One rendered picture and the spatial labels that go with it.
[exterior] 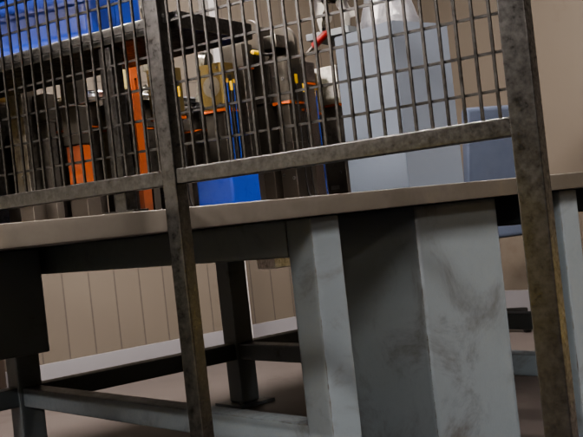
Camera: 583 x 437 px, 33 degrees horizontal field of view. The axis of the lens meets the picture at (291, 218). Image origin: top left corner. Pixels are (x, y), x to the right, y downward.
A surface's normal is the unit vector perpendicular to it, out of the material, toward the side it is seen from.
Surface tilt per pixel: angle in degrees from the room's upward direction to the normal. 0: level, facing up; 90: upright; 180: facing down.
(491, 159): 98
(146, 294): 90
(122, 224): 90
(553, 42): 90
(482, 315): 90
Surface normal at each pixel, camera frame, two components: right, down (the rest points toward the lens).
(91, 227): 0.64, -0.07
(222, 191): -0.54, 0.06
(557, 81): -0.76, 0.08
